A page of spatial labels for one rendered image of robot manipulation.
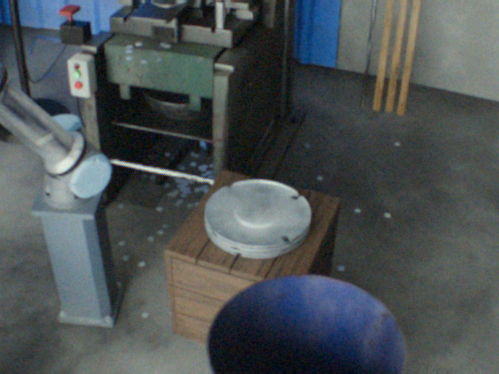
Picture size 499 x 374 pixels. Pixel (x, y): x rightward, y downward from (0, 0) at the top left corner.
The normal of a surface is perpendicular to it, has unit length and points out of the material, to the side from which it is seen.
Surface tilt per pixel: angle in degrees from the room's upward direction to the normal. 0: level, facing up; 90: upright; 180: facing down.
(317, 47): 90
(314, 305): 88
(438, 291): 0
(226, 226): 0
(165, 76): 90
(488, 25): 90
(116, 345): 0
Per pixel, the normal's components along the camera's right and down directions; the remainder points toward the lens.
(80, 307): -0.04, 0.59
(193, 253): 0.03, -0.80
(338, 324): -0.52, 0.46
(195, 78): -0.30, 0.55
